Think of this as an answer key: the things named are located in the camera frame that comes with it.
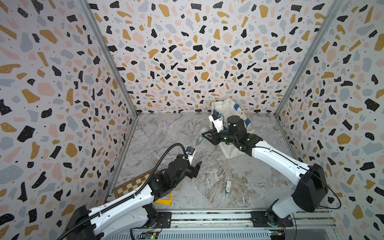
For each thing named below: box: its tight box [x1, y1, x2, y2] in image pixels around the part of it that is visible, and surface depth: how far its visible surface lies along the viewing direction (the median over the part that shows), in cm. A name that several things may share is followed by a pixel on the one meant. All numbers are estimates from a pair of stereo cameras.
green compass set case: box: [196, 134, 203, 146], surface depth 80 cm
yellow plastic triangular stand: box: [154, 191, 173, 206], surface depth 81 cm
